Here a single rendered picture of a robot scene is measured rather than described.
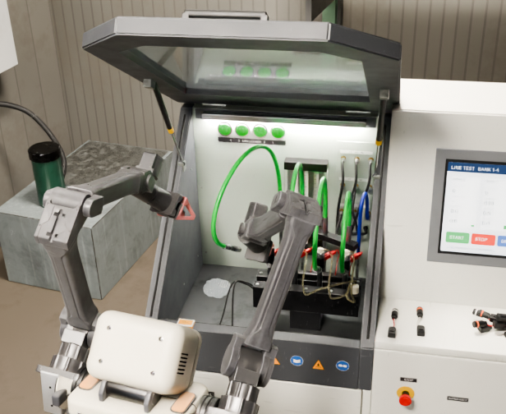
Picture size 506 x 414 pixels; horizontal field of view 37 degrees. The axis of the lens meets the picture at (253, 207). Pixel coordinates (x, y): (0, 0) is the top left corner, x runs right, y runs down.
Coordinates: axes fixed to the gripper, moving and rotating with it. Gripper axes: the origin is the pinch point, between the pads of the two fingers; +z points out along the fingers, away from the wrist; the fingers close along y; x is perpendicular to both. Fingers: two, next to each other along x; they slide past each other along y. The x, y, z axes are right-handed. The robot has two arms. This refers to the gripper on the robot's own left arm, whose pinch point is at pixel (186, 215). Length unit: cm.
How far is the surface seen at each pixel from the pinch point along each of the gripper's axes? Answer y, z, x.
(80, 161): 233, 90, -41
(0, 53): 224, 15, -68
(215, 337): -0.6, 28.2, 27.9
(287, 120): 5, 26, -45
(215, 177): 33, 30, -23
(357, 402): -31, 64, 29
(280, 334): -15.4, 38.4, 19.8
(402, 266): -34, 58, -14
